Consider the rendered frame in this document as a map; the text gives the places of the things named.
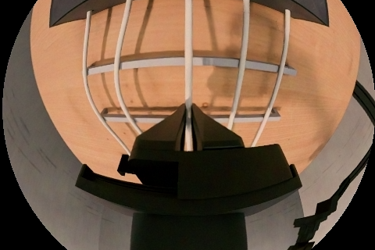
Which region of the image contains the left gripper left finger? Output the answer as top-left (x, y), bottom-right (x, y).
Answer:
top-left (131, 103), bottom-right (186, 151)

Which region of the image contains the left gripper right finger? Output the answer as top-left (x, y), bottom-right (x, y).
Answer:
top-left (191, 103), bottom-right (245, 151)

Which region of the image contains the white cable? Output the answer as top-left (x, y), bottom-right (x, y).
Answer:
top-left (251, 9), bottom-right (290, 147)
top-left (83, 10), bottom-right (130, 155)
top-left (227, 0), bottom-right (249, 130)
top-left (114, 0), bottom-right (143, 134)
top-left (185, 0), bottom-right (193, 151)

